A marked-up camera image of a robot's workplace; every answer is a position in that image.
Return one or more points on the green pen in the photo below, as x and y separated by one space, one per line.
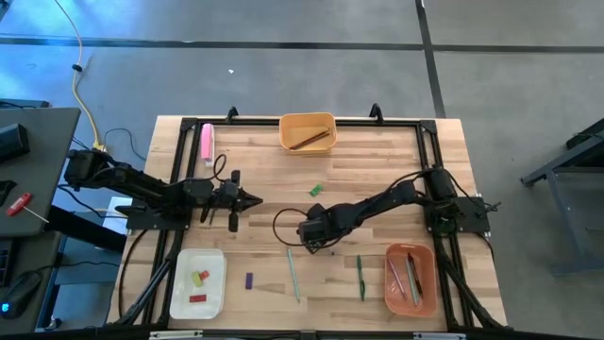
360 276

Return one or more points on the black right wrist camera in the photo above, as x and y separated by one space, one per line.
316 211

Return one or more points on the pink and white stapler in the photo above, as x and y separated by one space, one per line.
206 141

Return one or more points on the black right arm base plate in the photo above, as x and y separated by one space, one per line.
467 212

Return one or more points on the dark green pencil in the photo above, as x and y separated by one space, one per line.
211 218

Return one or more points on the purple eraser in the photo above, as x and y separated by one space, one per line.
249 281

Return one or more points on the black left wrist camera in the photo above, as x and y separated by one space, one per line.
228 192

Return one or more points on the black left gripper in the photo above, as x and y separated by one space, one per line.
234 222

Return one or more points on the black diagonal frame strut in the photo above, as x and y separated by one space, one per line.
165 255
472 290

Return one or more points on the white plastic bin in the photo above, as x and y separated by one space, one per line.
212 302

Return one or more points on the teal pen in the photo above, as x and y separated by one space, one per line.
413 283

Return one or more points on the small black desk item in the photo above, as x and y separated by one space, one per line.
5 191

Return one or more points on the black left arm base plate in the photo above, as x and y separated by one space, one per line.
151 222

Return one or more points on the dark grey desk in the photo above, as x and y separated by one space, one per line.
42 250

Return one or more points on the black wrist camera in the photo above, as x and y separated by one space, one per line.
316 211
228 192

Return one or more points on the yellow plastic bin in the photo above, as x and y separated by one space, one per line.
307 124

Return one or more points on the grey metal stand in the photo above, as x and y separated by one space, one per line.
566 158

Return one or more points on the golden brown pencil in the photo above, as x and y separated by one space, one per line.
323 132

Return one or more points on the grey metal bracket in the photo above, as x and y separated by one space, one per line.
439 336
174 334

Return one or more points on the orange plastic bin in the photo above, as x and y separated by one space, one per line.
401 309

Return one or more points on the black rounded table clamp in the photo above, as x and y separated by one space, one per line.
231 114
376 113

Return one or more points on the black box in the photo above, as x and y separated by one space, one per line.
11 141

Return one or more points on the pink pen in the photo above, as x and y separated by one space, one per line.
397 278

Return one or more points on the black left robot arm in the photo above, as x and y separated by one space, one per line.
137 181

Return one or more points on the black computer mouse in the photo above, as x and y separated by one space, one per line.
21 295

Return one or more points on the dark red-tipped pen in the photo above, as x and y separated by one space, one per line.
415 276

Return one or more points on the pale silver-green pencil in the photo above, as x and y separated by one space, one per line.
293 274

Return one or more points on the orange eraser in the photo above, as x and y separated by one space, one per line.
205 275

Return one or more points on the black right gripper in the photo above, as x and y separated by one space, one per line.
321 231

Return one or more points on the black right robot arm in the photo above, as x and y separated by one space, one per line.
377 203

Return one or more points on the red marker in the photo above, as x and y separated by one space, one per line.
198 298

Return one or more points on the black aluminium table frame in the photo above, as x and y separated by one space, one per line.
255 122

